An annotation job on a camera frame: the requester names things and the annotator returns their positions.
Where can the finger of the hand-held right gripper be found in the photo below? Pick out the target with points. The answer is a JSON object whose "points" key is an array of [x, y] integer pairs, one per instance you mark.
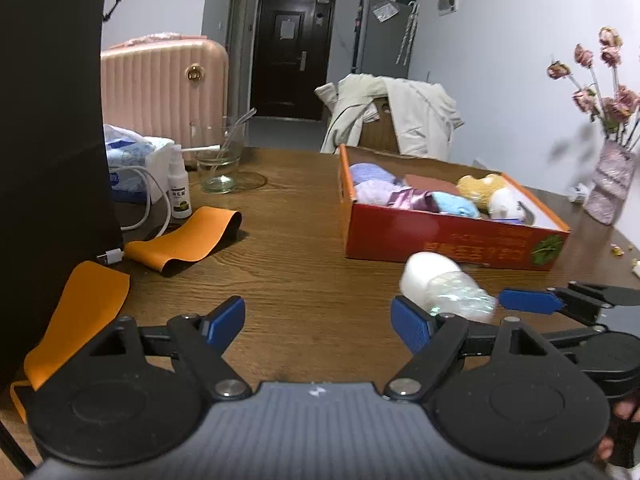
{"points": [[530, 300], [575, 338]]}

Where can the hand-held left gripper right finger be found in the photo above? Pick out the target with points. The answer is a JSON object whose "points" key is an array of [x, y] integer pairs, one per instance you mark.
{"points": [[412, 325]]}

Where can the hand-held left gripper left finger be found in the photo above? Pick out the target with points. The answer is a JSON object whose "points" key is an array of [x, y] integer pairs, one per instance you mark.
{"points": [[225, 322]]}

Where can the iridescent crinkled bag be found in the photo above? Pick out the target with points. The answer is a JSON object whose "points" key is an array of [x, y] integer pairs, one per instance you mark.
{"points": [[460, 295]]}

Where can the white round foam sponge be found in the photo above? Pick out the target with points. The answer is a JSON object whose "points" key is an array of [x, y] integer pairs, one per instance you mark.
{"points": [[425, 270]]}

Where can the red cardboard box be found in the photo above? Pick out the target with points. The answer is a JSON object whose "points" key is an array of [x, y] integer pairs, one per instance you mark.
{"points": [[425, 237]]}

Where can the light blue plush toy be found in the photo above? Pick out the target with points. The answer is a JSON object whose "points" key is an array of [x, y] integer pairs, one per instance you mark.
{"points": [[455, 206]]}

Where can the yellow plush toy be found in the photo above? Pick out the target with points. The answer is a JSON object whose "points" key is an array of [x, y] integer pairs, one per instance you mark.
{"points": [[480, 187]]}

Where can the purple satin scrunchie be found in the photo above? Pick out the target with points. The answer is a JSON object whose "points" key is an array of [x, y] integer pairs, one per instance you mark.
{"points": [[412, 200]]}

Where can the purple fluffy headband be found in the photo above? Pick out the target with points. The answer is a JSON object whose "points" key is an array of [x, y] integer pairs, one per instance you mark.
{"points": [[375, 194]]}

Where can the pink sponge block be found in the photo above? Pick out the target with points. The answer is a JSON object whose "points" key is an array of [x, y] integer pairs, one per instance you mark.
{"points": [[432, 184]]}

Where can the purple knitted cloth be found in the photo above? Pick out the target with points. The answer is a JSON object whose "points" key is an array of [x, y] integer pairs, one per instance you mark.
{"points": [[372, 172]]}

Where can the person's right hand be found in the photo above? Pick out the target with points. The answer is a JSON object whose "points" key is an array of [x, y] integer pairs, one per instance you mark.
{"points": [[627, 408]]}

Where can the short orange rubber band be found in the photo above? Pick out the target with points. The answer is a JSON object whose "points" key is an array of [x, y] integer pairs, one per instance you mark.
{"points": [[190, 237]]}

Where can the small yellow candy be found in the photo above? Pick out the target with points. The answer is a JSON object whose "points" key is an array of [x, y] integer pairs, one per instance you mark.
{"points": [[616, 249]]}

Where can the white crumpled cloth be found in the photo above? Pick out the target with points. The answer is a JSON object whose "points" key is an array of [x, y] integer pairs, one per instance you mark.
{"points": [[625, 472]]}

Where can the small crumpled white item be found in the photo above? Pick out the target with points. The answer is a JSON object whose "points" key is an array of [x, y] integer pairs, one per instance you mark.
{"points": [[580, 192]]}

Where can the white spray bottle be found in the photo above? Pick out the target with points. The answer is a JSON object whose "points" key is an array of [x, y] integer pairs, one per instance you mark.
{"points": [[180, 195]]}

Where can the pink textured vase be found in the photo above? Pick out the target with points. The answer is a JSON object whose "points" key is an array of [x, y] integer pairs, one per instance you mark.
{"points": [[607, 185]]}

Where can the long orange rubber band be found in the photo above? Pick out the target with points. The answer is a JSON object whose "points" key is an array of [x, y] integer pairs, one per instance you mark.
{"points": [[80, 315]]}

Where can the glass beaker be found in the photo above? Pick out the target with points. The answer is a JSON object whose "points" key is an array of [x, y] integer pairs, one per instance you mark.
{"points": [[220, 170]]}

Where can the wooden chair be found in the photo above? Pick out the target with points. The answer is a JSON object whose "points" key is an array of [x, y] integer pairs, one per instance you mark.
{"points": [[380, 135]]}

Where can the beige jacket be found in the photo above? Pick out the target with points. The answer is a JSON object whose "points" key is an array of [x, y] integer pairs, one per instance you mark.
{"points": [[420, 115]]}

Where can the dried pink roses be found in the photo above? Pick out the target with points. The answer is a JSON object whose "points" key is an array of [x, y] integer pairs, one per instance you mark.
{"points": [[615, 105]]}

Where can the pink ribbed suitcase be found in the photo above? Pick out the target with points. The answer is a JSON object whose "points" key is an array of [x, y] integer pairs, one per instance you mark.
{"points": [[160, 95]]}

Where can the black paper bag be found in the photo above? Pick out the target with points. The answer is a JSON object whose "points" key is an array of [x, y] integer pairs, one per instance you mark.
{"points": [[50, 160]]}

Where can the dark entrance door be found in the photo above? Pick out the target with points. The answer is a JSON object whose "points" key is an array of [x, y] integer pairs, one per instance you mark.
{"points": [[290, 60]]}

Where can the grey interior door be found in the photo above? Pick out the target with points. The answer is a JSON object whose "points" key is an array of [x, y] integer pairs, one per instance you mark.
{"points": [[237, 45]]}

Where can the grey refrigerator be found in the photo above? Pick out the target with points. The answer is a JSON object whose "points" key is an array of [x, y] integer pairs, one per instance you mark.
{"points": [[380, 45]]}

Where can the white folded umbrella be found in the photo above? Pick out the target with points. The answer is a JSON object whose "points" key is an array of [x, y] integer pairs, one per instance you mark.
{"points": [[410, 30]]}

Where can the paper sheet on refrigerator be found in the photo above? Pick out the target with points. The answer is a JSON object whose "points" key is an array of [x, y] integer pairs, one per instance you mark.
{"points": [[386, 11]]}

